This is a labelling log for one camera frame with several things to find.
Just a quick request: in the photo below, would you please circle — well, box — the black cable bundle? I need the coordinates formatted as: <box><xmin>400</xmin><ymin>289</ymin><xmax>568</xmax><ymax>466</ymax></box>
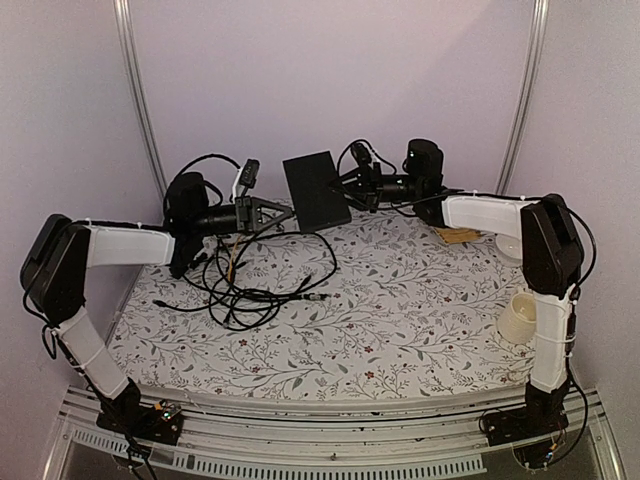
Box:
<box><xmin>202</xmin><ymin>230</ymin><xmax>337</xmax><ymax>321</ymax></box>

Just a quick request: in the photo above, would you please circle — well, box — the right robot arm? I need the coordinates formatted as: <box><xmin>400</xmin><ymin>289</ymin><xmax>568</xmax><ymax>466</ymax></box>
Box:
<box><xmin>328</xmin><ymin>139</ymin><xmax>590</xmax><ymax>436</ymax></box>

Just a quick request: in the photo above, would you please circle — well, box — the floral table mat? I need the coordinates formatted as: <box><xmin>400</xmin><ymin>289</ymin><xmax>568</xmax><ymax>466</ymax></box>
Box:
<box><xmin>109</xmin><ymin>212</ymin><xmax>536</xmax><ymax>401</ymax></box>

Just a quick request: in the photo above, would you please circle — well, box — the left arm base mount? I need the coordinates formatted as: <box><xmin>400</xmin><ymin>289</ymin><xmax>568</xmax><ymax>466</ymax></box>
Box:
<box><xmin>96</xmin><ymin>397</ymin><xmax>184</xmax><ymax>446</ymax></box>

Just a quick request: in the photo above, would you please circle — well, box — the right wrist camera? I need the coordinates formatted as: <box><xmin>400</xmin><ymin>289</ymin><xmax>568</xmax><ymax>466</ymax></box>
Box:
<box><xmin>349</xmin><ymin>141</ymin><xmax>373</xmax><ymax>166</ymax></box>

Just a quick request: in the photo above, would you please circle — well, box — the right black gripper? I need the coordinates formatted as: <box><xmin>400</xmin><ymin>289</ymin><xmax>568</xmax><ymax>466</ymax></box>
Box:
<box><xmin>333</xmin><ymin>158</ymin><xmax>427</xmax><ymax>210</ymax></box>

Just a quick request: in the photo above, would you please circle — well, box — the woven bamboo tray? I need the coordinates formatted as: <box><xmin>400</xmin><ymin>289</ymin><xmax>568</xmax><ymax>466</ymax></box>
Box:
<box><xmin>435</xmin><ymin>228</ymin><xmax>482</xmax><ymax>245</ymax></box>

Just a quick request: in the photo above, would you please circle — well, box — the yellow ethernet cable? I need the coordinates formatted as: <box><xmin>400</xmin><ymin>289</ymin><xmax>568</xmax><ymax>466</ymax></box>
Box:
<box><xmin>224</xmin><ymin>239</ymin><xmax>244</xmax><ymax>284</ymax></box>

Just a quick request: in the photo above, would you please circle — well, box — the aluminium frame post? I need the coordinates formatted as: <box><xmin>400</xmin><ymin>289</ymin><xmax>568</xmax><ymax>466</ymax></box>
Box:
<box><xmin>113</xmin><ymin>0</ymin><xmax>168</xmax><ymax>197</ymax></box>
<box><xmin>495</xmin><ymin>0</ymin><xmax>549</xmax><ymax>195</ymax></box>

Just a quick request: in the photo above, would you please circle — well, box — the black power adapter plug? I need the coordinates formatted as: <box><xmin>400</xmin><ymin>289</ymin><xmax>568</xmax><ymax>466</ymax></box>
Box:
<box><xmin>169</xmin><ymin>258</ymin><xmax>205</xmax><ymax>279</ymax></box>

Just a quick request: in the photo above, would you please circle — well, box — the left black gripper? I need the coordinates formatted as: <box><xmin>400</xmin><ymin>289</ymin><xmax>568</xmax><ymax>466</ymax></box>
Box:
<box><xmin>191</xmin><ymin>195</ymin><xmax>290</xmax><ymax>236</ymax></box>

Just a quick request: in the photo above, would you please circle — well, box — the left aluminium frame post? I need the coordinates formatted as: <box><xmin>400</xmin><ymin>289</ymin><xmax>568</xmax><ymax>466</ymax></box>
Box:
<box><xmin>113</xmin><ymin>0</ymin><xmax>168</xmax><ymax>197</ymax></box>

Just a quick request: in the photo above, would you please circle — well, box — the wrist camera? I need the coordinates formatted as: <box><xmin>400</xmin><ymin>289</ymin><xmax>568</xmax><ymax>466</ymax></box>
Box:
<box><xmin>232</xmin><ymin>159</ymin><xmax>260</xmax><ymax>201</ymax></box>
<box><xmin>349</xmin><ymin>141</ymin><xmax>373</xmax><ymax>166</ymax></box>

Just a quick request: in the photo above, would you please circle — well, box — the right aluminium frame post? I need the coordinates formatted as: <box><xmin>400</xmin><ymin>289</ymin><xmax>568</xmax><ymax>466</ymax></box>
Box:
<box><xmin>495</xmin><ymin>0</ymin><xmax>549</xmax><ymax>195</ymax></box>

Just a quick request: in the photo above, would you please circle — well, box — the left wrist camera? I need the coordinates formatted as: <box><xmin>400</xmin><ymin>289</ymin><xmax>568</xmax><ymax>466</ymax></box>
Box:
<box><xmin>232</xmin><ymin>159</ymin><xmax>260</xmax><ymax>201</ymax></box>

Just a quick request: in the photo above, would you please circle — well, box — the black ethernet cable pulled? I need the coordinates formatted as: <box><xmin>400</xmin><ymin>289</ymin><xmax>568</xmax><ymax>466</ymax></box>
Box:
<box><xmin>162</xmin><ymin>153</ymin><xmax>241</xmax><ymax>229</ymax></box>

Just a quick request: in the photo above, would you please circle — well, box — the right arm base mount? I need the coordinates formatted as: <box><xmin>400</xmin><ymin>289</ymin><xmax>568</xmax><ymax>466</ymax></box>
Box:
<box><xmin>479</xmin><ymin>398</ymin><xmax>569</xmax><ymax>446</ymax></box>

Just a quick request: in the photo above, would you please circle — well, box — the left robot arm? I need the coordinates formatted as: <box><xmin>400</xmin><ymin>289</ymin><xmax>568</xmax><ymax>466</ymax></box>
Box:
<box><xmin>20</xmin><ymin>172</ymin><xmax>294</xmax><ymax>434</ymax></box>

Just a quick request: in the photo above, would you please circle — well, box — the front aluminium rail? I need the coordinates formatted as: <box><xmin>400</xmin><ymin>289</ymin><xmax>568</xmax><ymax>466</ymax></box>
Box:
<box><xmin>44</xmin><ymin>387</ymin><xmax>630</xmax><ymax>479</ymax></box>

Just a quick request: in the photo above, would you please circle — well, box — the white ceramic bowl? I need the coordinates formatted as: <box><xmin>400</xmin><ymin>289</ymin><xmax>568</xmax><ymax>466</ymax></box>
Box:
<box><xmin>495</xmin><ymin>235</ymin><xmax>522</xmax><ymax>266</ymax></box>

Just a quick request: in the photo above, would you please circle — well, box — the black network switch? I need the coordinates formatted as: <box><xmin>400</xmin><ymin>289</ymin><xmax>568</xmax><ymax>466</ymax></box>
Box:
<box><xmin>283</xmin><ymin>151</ymin><xmax>352</xmax><ymax>233</ymax></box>

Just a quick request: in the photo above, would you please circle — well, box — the cream ribbed cup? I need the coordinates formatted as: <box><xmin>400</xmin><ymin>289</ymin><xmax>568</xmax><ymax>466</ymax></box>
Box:
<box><xmin>496</xmin><ymin>292</ymin><xmax>536</xmax><ymax>344</ymax></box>

